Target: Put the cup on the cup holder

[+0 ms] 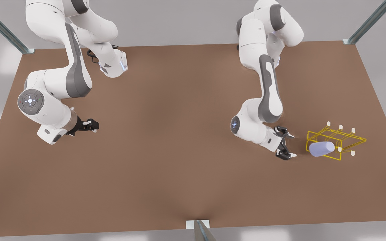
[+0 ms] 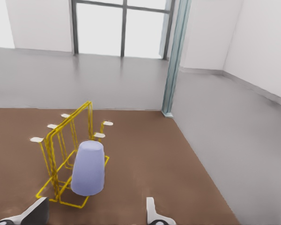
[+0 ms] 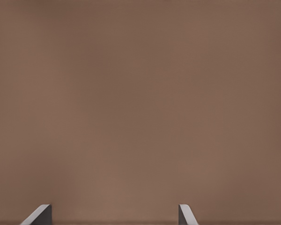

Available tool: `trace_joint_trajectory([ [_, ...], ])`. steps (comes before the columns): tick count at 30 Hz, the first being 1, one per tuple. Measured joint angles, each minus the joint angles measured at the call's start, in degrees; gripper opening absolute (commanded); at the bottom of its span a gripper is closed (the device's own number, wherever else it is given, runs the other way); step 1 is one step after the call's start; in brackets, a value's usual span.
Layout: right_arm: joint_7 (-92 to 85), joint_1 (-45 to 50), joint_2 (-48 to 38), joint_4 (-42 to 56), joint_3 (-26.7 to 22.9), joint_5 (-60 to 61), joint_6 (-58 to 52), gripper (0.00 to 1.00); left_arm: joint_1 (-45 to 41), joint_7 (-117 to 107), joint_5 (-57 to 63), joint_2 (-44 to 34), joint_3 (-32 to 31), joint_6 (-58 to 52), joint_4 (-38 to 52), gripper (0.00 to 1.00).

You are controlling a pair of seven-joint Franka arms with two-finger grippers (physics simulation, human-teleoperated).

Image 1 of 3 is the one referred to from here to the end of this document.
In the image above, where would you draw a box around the pale lavender cup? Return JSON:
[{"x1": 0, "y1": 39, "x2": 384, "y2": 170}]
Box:
[{"x1": 309, "y1": 141, "x2": 335, "y2": 157}]

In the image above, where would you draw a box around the yellow wire cup holder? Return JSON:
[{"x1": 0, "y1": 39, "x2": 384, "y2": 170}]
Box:
[{"x1": 306, "y1": 122, "x2": 367, "y2": 161}]

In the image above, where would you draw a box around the black cable loop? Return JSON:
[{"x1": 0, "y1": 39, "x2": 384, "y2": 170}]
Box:
[{"x1": 86, "y1": 45, "x2": 120, "y2": 65}]

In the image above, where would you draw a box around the silver frame post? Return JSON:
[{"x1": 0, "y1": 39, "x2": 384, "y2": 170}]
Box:
[
  {"x1": 0, "y1": 3, "x2": 35, "y2": 54},
  {"x1": 343, "y1": 0, "x2": 386, "y2": 45},
  {"x1": 186, "y1": 220, "x2": 217, "y2": 241}
]

